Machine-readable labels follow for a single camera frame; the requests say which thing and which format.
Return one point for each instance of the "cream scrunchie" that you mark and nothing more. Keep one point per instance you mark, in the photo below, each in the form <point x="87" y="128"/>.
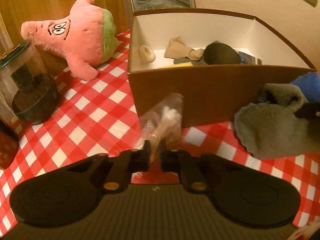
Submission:
<point x="146" y="54"/>

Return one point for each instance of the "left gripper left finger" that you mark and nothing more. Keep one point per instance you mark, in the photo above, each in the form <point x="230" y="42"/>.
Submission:
<point x="125" y="165"/>

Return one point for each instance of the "black round pad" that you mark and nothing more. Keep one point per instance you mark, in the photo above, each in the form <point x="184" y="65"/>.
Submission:
<point x="220" y="53"/>

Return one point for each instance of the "yellow sponge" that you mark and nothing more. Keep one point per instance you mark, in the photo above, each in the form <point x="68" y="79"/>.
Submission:
<point x="179" y="65"/>

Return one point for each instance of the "brown cardboard box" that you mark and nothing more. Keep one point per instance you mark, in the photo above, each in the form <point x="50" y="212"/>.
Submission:
<point x="212" y="93"/>

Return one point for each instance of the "striped knit sock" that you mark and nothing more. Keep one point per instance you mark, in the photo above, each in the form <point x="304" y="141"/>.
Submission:
<point x="249" y="59"/>

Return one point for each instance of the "pink starfish plush toy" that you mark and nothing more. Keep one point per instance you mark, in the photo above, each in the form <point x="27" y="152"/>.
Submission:
<point x="85" y="38"/>

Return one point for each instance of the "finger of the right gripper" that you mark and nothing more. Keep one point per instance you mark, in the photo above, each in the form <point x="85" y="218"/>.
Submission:
<point x="309" y="111"/>

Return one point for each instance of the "red white checkered tablecloth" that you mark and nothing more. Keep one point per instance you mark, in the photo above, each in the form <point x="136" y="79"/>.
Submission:
<point x="100" y="117"/>

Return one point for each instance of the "glass jar dark lid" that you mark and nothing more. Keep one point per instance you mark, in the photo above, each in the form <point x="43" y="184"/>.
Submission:
<point x="27" y="87"/>

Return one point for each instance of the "brown wooden canister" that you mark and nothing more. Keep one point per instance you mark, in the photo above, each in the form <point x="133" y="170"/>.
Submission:
<point x="9" y="144"/>

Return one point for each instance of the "blue grey microfiber cloth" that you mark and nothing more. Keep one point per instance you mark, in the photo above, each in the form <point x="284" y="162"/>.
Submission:
<point x="268" y="128"/>

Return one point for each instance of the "cotton swab bag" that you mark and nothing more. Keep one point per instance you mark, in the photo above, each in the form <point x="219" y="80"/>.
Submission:
<point x="163" y="122"/>

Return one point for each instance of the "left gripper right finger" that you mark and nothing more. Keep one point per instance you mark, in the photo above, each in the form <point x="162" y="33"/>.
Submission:
<point x="183" y="164"/>

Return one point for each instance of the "beige sock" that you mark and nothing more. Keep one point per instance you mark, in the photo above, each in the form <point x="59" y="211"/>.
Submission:
<point x="176" y="49"/>

